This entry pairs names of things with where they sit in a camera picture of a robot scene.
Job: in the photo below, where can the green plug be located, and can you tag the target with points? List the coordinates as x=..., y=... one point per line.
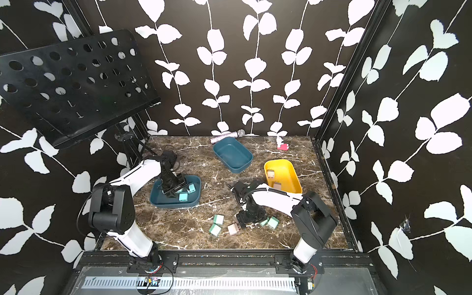
x=264, y=222
x=218, y=220
x=273, y=222
x=215, y=230

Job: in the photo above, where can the green plug lower left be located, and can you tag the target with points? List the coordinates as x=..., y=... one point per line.
x=215, y=230

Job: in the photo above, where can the black tripod stand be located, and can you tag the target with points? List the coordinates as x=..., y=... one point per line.
x=135, y=150

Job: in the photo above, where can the green plug right outer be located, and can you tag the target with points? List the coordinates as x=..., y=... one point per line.
x=273, y=222

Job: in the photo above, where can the green plug right inner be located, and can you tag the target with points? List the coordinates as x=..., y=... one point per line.
x=264, y=222

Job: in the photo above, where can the yellow storage box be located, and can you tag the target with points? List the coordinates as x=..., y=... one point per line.
x=285, y=174

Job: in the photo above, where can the small pink red toy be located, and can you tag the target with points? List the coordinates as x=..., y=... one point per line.
x=283, y=147

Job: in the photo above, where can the teal storage box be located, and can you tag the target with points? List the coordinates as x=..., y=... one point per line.
x=158, y=199
x=235, y=156

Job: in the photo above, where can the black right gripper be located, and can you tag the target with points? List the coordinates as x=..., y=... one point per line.
x=243, y=220

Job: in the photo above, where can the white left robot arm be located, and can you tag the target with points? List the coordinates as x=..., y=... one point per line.
x=112, y=209

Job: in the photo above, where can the black perforated music stand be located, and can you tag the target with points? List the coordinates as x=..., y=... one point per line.
x=70, y=91

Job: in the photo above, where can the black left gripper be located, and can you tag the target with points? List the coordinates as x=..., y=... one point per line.
x=182, y=183

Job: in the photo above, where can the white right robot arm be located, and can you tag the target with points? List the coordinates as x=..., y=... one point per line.
x=313, y=218

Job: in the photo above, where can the white slotted cable duct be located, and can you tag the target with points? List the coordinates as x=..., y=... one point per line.
x=176, y=283

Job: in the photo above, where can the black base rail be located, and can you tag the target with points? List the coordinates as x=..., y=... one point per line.
x=281, y=260

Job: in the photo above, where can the green plug upper left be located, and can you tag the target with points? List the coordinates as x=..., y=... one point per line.
x=218, y=220

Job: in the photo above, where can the blue plug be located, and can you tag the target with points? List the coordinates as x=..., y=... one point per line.
x=191, y=188
x=183, y=197

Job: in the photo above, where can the pink glitter microphone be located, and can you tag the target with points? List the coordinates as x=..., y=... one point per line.
x=238, y=134

